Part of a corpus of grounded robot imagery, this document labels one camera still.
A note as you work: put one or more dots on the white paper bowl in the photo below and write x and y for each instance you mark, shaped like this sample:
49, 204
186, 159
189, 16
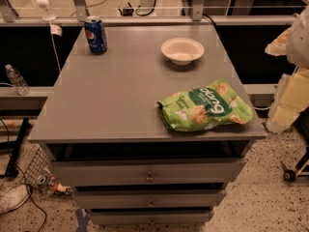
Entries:
182, 51

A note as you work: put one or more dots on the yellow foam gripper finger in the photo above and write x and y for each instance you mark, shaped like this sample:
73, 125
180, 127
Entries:
290, 99
278, 47

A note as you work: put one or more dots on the blue Pepsi can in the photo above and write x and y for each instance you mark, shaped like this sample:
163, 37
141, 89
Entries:
95, 35

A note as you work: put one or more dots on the grey drawer cabinet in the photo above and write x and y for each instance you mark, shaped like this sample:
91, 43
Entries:
104, 107

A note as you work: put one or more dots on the grey drawer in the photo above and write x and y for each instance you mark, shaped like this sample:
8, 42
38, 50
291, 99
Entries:
174, 198
151, 217
99, 173

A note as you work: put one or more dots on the white sneaker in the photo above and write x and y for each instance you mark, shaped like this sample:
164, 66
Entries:
13, 198

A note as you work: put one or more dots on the middle grey drawer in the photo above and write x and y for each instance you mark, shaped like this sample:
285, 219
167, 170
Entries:
174, 198

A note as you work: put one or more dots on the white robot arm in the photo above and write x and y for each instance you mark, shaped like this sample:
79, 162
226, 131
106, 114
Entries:
298, 43

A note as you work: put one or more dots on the small toy on floor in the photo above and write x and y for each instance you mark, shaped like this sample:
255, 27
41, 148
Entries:
57, 188

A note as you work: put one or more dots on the black metal stand leg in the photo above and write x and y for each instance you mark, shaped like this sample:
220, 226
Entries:
13, 148

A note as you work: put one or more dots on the black caster wheel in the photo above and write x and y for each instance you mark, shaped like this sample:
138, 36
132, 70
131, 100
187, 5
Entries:
289, 175

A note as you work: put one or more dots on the bottom grey drawer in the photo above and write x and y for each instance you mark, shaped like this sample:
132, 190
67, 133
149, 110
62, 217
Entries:
151, 217

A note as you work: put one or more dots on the top grey drawer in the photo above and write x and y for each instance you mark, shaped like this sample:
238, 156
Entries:
99, 173

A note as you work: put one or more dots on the wire mesh basket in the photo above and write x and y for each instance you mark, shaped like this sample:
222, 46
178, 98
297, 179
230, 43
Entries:
37, 172

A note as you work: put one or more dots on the clear plastic water bottle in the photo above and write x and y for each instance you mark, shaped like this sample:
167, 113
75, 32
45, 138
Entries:
17, 80

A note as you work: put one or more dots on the black power adapter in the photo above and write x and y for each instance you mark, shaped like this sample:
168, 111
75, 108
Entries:
127, 11

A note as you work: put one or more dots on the green rice chip bag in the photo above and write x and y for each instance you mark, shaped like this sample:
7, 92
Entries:
204, 108

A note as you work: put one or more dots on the white desk lamp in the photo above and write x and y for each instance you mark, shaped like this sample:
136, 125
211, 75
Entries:
44, 4

